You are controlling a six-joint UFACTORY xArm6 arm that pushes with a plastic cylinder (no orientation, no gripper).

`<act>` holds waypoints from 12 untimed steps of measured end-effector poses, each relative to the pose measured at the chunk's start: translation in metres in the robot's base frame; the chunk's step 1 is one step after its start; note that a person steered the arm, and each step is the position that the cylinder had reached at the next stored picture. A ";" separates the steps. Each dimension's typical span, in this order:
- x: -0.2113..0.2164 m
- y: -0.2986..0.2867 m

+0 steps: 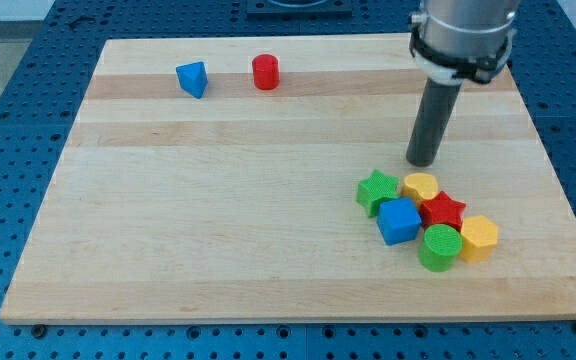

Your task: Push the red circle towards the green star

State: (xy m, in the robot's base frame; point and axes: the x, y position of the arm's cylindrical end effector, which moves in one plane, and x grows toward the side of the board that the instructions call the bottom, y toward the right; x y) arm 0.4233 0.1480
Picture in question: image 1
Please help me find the red cylinder block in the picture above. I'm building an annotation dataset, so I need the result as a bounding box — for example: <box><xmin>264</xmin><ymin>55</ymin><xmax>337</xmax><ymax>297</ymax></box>
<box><xmin>252</xmin><ymin>54</ymin><xmax>280</xmax><ymax>90</ymax></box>

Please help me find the red star block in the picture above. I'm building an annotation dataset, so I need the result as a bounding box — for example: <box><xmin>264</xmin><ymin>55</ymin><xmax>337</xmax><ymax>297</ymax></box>
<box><xmin>419</xmin><ymin>191</ymin><xmax>467</xmax><ymax>232</ymax></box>

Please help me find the green cylinder block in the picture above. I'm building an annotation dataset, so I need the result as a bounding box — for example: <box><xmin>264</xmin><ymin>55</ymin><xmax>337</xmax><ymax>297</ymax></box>
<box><xmin>418</xmin><ymin>224</ymin><xmax>463</xmax><ymax>272</ymax></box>

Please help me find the yellow hexagon block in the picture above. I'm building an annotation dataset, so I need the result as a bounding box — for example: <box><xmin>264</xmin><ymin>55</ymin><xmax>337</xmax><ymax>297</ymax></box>
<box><xmin>459</xmin><ymin>215</ymin><xmax>499</xmax><ymax>263</ymax></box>

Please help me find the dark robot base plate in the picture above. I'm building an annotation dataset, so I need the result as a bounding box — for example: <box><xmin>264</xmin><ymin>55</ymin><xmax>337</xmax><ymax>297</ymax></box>
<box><xmin>245</xmin><ymin>0</ymin><xmax>353</xmax><ymax>19</ymax></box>

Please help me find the green star block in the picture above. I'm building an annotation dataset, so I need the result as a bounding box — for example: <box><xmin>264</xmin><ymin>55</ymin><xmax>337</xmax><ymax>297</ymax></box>
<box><xmin>356</xmin><ymin>169</ymin><xmax>399</xmax><ymax>218</ymax></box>

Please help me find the black cable clamp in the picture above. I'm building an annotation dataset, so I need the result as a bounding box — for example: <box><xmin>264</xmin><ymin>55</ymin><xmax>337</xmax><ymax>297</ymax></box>
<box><xmin>409</xmin><ymin>26</ymin><xmax>516</xmax><ymax>86</ymax></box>

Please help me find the wooden board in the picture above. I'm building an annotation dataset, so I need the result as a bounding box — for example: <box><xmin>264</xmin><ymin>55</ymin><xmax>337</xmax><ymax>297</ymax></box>
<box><xmin>0</xmin><ymin>34</ymin><xmax>576</xmax><ymax>325</ymax></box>

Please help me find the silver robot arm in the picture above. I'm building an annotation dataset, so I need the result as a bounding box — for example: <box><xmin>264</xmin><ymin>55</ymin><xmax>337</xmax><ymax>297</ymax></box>
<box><xmin>408</xmin><ymin>0</ymin><xmax>519</xmax><ymax>86</ymax></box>

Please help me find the yellow heart block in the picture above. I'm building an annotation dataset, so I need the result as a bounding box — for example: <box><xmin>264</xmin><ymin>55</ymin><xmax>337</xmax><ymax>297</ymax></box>
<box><xmin>401</xmin><ymin>173</ymin><xmax>439</xmax><ymax>208</ymax></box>

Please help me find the blue cube block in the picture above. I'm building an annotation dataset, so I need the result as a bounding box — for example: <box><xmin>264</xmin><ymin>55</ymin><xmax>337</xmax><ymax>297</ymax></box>
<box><xmin>377</xmin><ymin>198</ymin><xmax>422</xmax><ymax>245</ymax></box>

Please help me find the blue triangle block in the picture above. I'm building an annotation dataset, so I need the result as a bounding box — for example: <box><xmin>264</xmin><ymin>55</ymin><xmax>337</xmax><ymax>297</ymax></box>
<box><xmin>176</xmin><ymin>62</ymin><xmax>208</xmax><ymax>99</ymax></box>

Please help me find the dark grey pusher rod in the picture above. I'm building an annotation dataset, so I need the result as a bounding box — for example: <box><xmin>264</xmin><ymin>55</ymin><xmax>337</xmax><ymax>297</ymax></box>
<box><xmin>406</xmin><ymin>78</ymin><xmax>461</xmax><ymax>167</ymax></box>

